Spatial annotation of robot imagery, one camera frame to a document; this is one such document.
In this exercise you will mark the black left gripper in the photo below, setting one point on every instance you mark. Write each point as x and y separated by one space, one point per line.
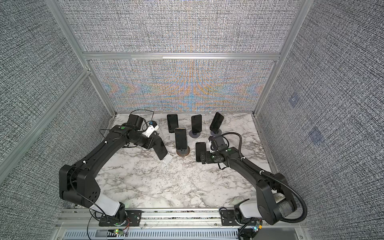
150 144

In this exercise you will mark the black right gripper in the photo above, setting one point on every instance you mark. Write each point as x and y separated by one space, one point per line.
202 157

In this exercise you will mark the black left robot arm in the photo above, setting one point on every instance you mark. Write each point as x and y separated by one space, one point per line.
77 182

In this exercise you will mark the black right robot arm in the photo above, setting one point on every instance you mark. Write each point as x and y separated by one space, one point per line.
274 198

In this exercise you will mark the white stand back centre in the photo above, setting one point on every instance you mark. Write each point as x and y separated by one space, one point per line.
172 136

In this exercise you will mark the wooden round stand centre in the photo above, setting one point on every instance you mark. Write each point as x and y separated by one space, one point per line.
183 153

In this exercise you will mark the white folding stand front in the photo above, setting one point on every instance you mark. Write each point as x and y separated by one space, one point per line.
167 159

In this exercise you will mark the grey round stand right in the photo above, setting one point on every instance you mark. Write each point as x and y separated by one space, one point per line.
217 133

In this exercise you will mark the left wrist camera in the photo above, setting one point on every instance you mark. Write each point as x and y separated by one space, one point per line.
152 127

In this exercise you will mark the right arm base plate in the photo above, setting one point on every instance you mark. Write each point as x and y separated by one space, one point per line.
228 217

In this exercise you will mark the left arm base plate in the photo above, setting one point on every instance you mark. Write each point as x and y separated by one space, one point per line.
130 218

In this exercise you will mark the aluminium front rail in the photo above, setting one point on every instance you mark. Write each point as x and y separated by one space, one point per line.
172 224

